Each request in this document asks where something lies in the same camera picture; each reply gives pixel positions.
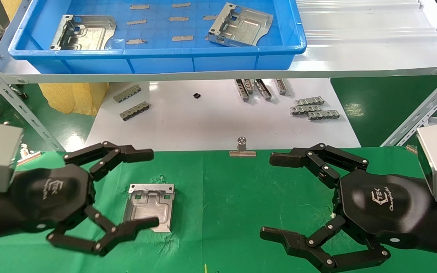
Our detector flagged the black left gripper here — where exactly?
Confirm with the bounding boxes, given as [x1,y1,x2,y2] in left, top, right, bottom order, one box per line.
[12,141,160,257]

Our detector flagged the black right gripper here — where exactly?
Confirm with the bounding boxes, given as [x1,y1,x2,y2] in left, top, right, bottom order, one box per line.
[259,143,431,273]

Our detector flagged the stamped sheet metal bracket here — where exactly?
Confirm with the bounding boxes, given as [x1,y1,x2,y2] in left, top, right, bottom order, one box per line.
[49,14,117,51]
[122,184,175,233]
[207,2,274,47]

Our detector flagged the green cloth mat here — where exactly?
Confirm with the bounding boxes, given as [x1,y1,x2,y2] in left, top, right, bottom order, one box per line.
[0,146,437,273]

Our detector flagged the yellow mesh bag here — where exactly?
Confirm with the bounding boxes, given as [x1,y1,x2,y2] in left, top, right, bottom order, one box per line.
[38,82,109,116]

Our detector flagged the blue plastic tray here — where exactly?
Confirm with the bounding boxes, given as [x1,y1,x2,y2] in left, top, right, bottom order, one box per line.
[8,0,307,74]

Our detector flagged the perforated white angle brace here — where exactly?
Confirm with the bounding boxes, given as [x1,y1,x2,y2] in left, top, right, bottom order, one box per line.
[0,51,66,152]
[380,65,437,147]

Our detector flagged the white metal shelf board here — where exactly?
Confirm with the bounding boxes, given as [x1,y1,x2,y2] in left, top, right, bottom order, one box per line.
[0,0,437,84]

